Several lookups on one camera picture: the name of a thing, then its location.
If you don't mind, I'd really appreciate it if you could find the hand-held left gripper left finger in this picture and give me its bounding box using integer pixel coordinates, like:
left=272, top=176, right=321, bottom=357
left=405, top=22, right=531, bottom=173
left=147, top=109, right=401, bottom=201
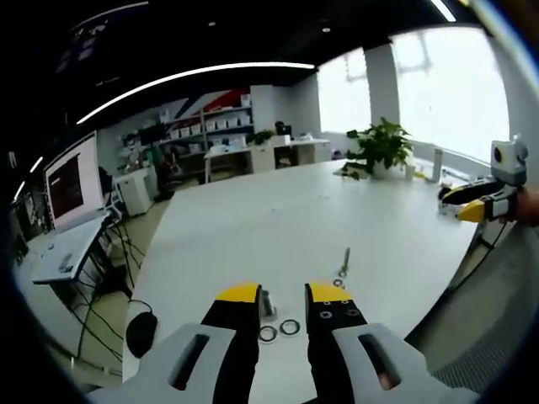
left=88, top=281, right=263, bottom=404

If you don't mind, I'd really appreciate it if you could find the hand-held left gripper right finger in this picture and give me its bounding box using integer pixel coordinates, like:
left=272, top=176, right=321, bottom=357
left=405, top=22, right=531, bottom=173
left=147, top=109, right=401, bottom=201
left=303, top=279, right=482, bottom=404

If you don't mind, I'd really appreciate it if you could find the person's right hand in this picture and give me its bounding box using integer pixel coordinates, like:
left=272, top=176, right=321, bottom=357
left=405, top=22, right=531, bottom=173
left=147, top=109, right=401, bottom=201
left=496, top=187, right=539, bottom=229

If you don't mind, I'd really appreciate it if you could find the white cylinder container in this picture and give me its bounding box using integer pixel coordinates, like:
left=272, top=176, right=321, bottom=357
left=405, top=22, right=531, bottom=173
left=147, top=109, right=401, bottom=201
left=432, top=146, right=445, bottom=183

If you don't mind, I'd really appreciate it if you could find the black computer mouse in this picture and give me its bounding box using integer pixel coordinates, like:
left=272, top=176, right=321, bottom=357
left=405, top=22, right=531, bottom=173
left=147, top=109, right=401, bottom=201
left=125, top=311, right=159, bottom=359

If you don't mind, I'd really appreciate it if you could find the green potted plant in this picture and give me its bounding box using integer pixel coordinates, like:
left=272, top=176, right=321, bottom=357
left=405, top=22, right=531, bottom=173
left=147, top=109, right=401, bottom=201
left=344, top=116, right=416, bottom=181

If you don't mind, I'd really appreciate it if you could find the white cabinet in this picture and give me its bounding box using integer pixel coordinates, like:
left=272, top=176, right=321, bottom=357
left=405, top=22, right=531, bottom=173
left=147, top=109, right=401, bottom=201
left=114, top=170, right=155, bottom=218

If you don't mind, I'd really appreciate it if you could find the white side desk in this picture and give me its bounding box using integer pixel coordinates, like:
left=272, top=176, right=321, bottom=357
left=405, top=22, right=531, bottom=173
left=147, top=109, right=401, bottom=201
left=31, top=212, right=114, bottom=285

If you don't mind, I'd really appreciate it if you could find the white workbench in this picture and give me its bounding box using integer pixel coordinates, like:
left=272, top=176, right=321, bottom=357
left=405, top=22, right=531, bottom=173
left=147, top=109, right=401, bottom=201
left=203, top=137, right=332, bottom=184

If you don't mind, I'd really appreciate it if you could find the storage shelf with white bins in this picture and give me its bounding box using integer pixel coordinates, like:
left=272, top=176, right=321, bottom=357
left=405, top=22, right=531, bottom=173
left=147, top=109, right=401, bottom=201
left=157, top=94, right=256, bottom=155

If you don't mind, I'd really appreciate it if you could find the computer monitor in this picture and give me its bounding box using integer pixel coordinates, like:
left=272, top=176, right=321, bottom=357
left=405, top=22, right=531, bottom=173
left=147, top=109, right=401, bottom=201
left=43, top=130, right=106, bottom=231

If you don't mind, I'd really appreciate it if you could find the long ceiling light strip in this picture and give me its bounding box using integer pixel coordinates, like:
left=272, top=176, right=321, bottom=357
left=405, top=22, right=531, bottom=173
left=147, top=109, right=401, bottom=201
left=75, top=61, right=317, bottom=125

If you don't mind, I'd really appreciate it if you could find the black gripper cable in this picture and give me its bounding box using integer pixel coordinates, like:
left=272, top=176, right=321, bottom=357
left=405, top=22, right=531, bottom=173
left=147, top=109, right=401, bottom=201
left=478, top=221, right=507, bottom=256

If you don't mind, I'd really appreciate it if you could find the black mouse cable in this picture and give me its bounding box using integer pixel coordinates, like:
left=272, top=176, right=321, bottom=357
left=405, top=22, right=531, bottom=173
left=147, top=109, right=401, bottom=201
left=127, top=298, right=155, bottom=316

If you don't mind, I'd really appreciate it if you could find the bundle of black cables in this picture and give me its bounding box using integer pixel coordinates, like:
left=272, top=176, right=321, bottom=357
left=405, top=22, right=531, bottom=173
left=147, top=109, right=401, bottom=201
left=69, top=216, right=147, bottom=359

